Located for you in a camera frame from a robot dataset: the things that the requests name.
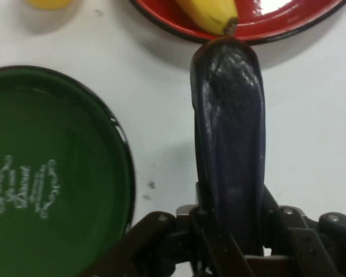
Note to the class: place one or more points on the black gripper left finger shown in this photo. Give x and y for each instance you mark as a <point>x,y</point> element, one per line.
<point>161,245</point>

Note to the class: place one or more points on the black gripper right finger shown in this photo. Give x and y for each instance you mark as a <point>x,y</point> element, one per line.
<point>314,248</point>

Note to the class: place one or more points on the purple toy eggplant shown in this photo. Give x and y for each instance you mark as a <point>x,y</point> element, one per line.
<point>230,130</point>

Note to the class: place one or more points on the green round plate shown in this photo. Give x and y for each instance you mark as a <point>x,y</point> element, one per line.
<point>52,144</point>

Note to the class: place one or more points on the red round plate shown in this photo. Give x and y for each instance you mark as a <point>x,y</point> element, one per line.
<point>262,26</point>

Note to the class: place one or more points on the yellow toy banana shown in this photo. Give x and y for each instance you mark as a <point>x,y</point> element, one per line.
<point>207,13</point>

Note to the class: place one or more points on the yellow toy pear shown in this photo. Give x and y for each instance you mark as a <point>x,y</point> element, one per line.
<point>49,3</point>

